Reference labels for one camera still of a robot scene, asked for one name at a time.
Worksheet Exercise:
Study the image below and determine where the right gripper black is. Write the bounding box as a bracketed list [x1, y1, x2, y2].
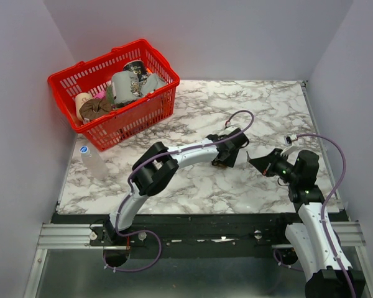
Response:
[250, 148, 300, 184]

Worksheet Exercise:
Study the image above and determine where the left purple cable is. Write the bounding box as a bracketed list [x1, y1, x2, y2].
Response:
[113, 110, 256, 238]

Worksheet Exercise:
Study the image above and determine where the pink item in basket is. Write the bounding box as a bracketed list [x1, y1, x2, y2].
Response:
[93, 90, 106, 99]

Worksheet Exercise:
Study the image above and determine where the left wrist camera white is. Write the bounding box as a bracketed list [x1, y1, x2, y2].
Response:
[223, 125, 239, 135]

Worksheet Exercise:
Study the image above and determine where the beige cup in basket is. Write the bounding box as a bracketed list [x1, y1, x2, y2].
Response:
[75, 93, 93, 121]

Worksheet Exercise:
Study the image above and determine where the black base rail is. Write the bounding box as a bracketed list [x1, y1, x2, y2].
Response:
[90, 212, 311, 260]

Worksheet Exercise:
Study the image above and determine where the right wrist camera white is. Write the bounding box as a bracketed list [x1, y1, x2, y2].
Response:
[281, 134, 298, 156]

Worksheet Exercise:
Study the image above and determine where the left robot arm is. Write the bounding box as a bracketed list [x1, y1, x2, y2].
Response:
[104, 129, 249, 245]

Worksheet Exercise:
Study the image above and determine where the grey printed cloth roll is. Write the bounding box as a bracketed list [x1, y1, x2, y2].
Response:
[111, 71, 142, 107]

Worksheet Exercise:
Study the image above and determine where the red plastic shopping basket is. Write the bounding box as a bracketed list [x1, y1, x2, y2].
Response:
[48, 39, 180, 151]

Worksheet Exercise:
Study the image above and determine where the aluminium frame rail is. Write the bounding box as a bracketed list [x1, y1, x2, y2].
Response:
[37, 222, 366, 251]

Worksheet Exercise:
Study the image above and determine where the small key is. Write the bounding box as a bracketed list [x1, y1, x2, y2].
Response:
[246, 151, 251, 163]

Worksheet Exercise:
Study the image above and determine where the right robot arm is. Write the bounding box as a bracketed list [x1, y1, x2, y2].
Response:
[248, 148, 366, 297]

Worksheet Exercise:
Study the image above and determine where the grey cloth in basket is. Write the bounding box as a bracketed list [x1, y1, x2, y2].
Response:
[140, 73, 167, 97]

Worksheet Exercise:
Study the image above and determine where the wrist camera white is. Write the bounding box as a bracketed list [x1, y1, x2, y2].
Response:
[281, 134, 298, 156]
[223, 125, 239, 135]

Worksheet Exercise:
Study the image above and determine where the black can in basket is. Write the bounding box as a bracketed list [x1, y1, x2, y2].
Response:
[123, 60, 150, 83]

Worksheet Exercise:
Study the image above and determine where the clear plastic water bottle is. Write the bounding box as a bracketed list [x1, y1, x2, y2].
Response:
[80, 145, 109, 180]

